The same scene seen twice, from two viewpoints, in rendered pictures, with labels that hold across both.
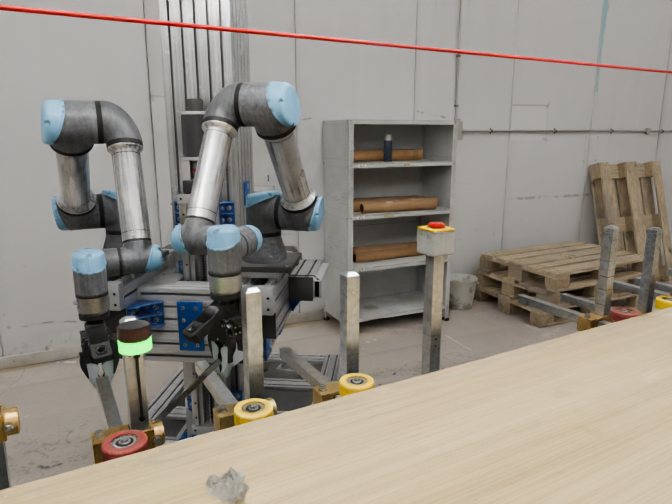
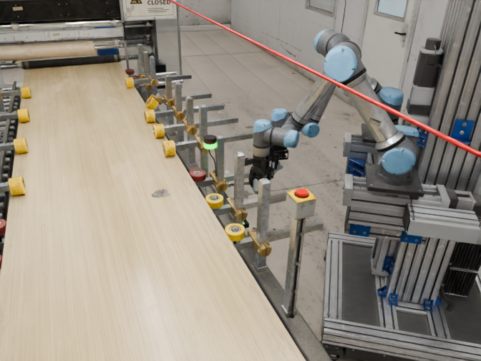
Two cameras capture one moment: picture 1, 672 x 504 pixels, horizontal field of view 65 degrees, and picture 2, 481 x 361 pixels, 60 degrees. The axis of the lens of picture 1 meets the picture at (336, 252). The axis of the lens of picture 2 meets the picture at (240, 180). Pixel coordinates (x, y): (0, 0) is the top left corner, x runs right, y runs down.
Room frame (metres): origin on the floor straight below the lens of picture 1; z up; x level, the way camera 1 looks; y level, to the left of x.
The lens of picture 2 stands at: (1.28, -1.40, 1.91)
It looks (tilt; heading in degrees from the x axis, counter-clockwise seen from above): 30 degrees down; 96
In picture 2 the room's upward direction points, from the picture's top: 1 degrees clockwise
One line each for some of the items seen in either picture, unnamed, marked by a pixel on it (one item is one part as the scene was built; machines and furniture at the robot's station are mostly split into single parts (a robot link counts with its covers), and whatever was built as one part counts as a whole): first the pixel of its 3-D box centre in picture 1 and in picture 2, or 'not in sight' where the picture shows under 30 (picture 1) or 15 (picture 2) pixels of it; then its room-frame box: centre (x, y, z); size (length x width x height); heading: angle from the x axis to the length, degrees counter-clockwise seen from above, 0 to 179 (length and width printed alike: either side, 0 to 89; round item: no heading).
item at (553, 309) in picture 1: (568, 315); not in sight; (1.78, -0.82, 0.83); 0.43 x 0.03 x 0.04; 29
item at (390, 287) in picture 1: (388, 224); not in sight; (4.03, -0.40, 0.78); 0.90 x 0.45 x 1.55; 115
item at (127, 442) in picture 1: (126, 466); (197, 181); (0.87, 0.39, 0.85); 0.08 x 0.08 x 0.11
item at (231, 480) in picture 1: (227, 481); (160, 191); (0.75, 0.17, 0.91); 0.09 x 0.07 x 0.02; 23
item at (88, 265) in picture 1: (89, 273); (279, 120); (1.26, 0.60, 1.12); 0.09 x 0.08 x 0.11; 27
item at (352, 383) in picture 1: (356, 401); (235, 239); (1.12, -0.05, 0.85); 0.08 x 0.08 x 0.11
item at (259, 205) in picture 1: (265, 210); (401, 142); (1.76, 0.24, 1.21); 0.13 x 0.12 x 0.14; 75
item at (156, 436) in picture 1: (128, 441); (217, 181); (0.97, 0.42, 0.85); 0.13 x 0.06 x 0.05; 119
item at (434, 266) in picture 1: (432, 334); (293, 266); (1.36, -0.26, 0.93); 0.05 x 0.04 x 0.45; 119
